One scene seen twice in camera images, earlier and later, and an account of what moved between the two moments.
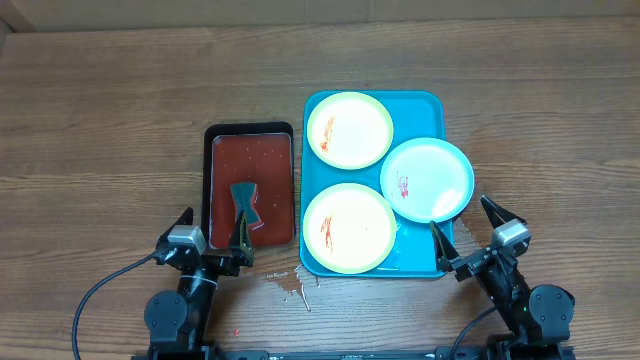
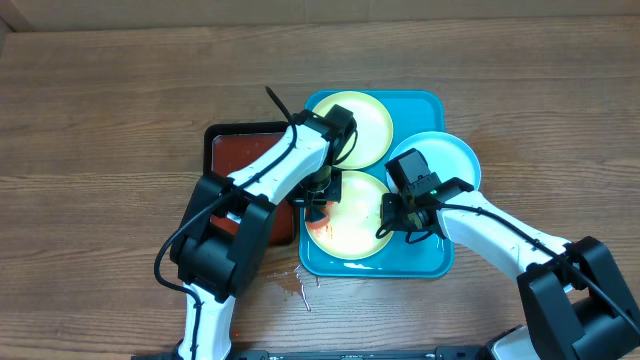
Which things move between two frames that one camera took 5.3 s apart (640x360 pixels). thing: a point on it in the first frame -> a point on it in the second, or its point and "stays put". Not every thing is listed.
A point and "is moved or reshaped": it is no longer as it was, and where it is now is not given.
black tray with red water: (260, 153) stays put
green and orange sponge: (244, 193) is moved or reshaped
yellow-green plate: (349, 228) is moved or reshaped
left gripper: (241, 253) -> (297, 196)
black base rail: (497, 349) stays put
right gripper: (472, 265) -> (397, 205)
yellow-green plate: (350, 130) stays put
